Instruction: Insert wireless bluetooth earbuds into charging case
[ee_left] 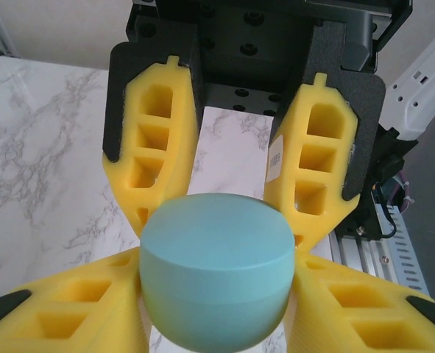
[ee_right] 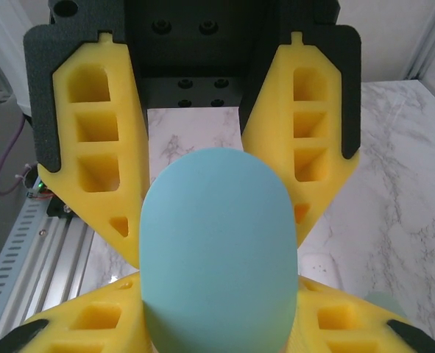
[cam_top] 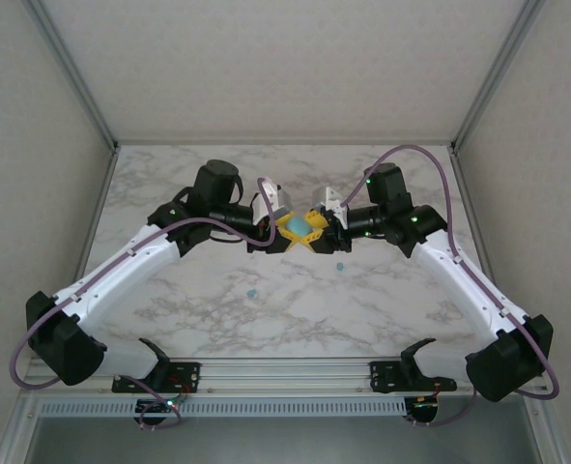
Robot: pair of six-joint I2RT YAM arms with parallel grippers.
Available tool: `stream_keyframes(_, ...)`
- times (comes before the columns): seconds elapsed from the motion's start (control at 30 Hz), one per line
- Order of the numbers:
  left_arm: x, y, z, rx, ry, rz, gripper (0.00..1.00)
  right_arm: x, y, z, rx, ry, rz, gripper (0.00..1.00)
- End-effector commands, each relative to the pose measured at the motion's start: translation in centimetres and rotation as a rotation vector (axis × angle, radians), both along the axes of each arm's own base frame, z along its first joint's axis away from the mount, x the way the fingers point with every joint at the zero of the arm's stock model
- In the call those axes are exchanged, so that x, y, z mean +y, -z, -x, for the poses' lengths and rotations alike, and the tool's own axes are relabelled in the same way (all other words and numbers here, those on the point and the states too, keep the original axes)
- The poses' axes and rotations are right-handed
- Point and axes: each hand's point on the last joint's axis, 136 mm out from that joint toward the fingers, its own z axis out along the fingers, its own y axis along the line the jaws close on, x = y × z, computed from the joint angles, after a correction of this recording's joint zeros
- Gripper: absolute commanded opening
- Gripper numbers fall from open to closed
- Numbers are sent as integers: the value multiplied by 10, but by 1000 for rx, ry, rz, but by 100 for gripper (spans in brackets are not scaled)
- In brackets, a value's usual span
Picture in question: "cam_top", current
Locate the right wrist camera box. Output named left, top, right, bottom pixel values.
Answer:
left=310, top=187, right=350, bottom=229

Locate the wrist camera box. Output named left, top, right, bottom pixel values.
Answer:
left=257, top=176, right=294, bottom=221
left=310, top=187, right=350, bottom=229

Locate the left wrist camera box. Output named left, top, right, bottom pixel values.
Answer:
left=257, top=176, right=294, bottom=221

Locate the aluminium table rear rail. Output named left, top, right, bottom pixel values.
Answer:
left=115, top=139, right=455, bottom=148

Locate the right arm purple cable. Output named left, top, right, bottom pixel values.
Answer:
left=342, top=144, right=559, bottom=427

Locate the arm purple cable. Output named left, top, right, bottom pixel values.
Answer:
left=10, top=177, right=279, bottom=431
left=342, top=144, right=559, bottom=427

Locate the aluminium table edge rail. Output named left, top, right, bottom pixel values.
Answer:
left=448, top=147, right=517, bottom=357
left=50, top=144, right=122, bottom=360

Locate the aluminium mounting rail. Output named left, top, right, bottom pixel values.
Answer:
left=21, top=356, right=550, bottom=397

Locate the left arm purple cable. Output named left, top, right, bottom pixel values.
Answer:
left=10, top=177, right=279, bottom=431

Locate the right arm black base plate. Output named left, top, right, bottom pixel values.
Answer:
left=369, top=360, right=459, bottom=392

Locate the aluminium frame post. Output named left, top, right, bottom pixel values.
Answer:
left=26, top=0, right=121, bottom=151
left=448, top=0, right=547, bottom=154

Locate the grey slotted cable duct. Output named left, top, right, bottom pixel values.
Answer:
left=38, top=398, right=407, bottom=418

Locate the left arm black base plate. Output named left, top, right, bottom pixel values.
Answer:
left=111, top=361, right=202, bottom=393

